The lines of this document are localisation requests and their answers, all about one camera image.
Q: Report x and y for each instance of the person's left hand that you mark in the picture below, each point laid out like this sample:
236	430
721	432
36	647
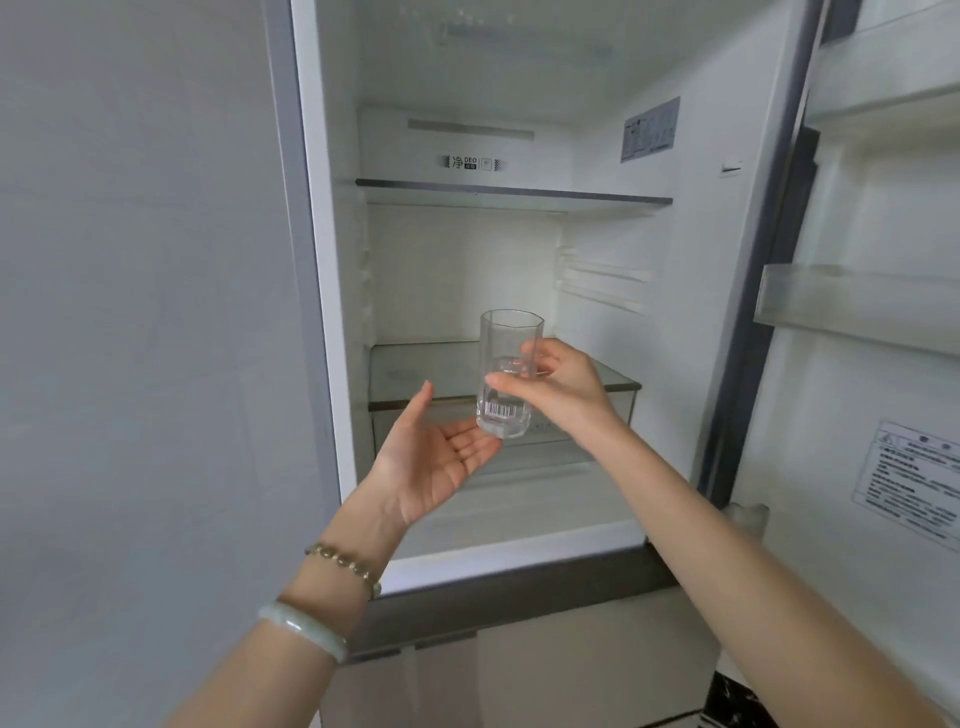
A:
427	465

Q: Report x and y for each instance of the person's right hand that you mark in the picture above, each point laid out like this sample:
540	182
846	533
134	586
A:
574	397

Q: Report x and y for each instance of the clear drinking glass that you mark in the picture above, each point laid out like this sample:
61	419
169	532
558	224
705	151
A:
502	337

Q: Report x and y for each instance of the silver refrigerator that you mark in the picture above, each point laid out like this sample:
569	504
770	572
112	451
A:
465	262

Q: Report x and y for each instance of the person's right forearm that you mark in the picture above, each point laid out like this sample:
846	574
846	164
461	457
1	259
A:
750	600

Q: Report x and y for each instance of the person's left forearm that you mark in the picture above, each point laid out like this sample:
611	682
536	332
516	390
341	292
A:
240	690

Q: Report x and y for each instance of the clear crisper drawer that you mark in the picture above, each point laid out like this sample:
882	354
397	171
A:
427	367

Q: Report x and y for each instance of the white jade bangle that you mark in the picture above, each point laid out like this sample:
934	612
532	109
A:
304	626

